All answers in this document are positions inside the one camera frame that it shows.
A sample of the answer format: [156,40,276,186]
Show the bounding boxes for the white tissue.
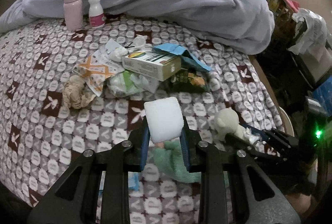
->
[110,46,129,62]
[242,127,264,147]
[133,34,147,49]

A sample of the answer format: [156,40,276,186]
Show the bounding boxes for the green towel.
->
[152,141,205,184]

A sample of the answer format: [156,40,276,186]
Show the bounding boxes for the cream bear toy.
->
[214,108,245,143]

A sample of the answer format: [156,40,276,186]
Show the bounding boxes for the orange white paper wrapper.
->
[74,54,125,97]

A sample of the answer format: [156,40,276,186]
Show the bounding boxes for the white plastic bag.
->
[288,7,332,54]

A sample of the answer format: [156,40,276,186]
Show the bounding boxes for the wooden bed frame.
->
[249,54,286,131]

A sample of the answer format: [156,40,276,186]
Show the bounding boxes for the white patterned plastic wrapper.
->
[97,38,123,65]

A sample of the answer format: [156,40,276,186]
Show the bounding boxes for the printed bedsheet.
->
[0,15,283,224]

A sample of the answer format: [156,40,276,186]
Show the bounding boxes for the white sponge block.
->
[144,96,182,143]

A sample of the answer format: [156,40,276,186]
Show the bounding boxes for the dark green snack bag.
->
[170,68,212,93]

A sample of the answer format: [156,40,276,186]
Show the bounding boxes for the pink water bottle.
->
[63,0,84,32]

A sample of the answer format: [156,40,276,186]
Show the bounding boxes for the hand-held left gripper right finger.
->
[180,116,301,224]

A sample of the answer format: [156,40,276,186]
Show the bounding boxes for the green white cardboard box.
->
[121,50,182,82]

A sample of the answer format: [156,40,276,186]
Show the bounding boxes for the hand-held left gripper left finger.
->
[30,116,151,224]

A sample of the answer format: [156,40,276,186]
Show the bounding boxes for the beige knotted cloth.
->
[62,75,96,110]

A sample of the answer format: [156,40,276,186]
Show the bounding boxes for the blue patterned cover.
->
[312,81,332,108]

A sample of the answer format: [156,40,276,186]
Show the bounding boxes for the blue paper packaging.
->
[153,44,212,71]

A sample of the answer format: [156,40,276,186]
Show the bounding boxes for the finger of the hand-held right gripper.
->
[225,134,286,163]
[261,129,299,148]

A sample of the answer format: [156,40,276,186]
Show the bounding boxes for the person's right forearm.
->
[284,182,315,217]

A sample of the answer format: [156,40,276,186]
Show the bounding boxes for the white bottle pink label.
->
[88,0,105,29]

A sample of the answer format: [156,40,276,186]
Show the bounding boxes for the white round bin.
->
[279,107,295,136]

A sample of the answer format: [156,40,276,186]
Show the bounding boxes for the blue white wrapper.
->
[128,172,142,191]

